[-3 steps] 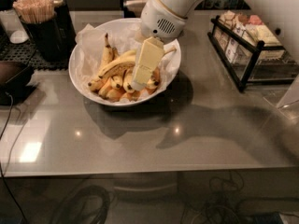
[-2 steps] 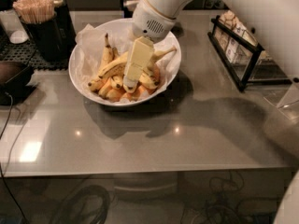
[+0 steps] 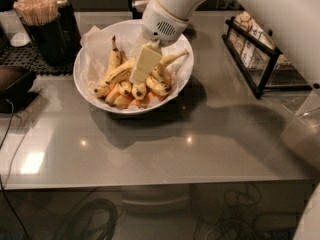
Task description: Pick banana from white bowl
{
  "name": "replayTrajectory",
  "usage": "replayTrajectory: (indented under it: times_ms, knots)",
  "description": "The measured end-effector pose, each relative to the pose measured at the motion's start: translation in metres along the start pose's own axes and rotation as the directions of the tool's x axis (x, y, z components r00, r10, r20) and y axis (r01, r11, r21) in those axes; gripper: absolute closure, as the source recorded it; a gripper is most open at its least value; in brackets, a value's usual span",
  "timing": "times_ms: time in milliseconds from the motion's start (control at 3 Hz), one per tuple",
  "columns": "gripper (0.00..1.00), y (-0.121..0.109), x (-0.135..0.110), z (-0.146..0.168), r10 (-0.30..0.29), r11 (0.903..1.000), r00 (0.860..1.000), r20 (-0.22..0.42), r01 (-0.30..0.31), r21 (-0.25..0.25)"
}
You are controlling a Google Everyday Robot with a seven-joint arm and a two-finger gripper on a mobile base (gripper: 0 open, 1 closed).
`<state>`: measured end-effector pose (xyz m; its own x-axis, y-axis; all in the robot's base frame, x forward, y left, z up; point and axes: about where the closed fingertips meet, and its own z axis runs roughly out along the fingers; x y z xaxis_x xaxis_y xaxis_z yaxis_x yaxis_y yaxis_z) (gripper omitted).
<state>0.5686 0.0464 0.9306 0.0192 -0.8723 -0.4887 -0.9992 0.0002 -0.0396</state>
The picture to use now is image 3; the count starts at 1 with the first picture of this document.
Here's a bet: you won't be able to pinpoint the black wire condiment rack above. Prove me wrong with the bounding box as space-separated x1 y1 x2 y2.
222 17 311 98

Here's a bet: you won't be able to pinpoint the black cup of stirrers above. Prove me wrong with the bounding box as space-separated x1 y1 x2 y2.
22 17 72 66

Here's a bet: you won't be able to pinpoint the black rubber mat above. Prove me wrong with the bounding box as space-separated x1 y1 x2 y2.
0 36 73 76

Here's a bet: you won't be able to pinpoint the white cup left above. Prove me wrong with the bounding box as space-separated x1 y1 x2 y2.
0 10 30 47

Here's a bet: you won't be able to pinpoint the right front banana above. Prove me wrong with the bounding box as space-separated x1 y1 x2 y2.
146 65 171 96

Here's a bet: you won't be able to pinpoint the black cable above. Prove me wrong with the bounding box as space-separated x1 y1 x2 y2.
0 98 31 240

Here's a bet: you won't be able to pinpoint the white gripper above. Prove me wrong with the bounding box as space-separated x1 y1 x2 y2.
130 0 188 84

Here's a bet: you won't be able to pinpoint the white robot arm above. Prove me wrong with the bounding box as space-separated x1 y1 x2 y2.
130 0 320 116

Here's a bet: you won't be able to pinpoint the small banana front centre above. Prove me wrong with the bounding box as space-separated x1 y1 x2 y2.
132 83 147 100

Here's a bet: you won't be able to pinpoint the upright left banana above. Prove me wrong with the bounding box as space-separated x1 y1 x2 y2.
107 36 121 73

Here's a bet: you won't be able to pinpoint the small banana front left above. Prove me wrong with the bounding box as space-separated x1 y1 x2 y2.
118 80 132 96

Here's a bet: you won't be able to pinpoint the small banana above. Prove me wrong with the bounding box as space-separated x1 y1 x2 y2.
132 83 147 100
94 84 113 98
118 80 132 96

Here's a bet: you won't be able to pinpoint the dark bottle with cap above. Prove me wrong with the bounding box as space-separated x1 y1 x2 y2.
57 0 81 54

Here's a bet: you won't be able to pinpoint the white paper liner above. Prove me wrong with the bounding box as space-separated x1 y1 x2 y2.
80 19 192 112

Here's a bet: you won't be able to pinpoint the right long-stem banana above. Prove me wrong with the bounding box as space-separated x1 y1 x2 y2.
160 50 189 67

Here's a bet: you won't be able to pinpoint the sachets in rack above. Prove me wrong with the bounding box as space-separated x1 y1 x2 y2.
229 11 275 70

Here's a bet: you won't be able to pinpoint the curved banana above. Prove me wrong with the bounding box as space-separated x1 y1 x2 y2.
104 58 135 84

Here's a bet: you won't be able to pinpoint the wooden stirrer sticks bundle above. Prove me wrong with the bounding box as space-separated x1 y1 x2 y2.
13 0 58 26

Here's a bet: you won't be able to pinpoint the white bowl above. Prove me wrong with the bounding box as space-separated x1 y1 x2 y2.
72 18 195 115

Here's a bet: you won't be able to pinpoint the far left small banana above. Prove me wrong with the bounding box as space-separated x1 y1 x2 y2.
94 84 113 98

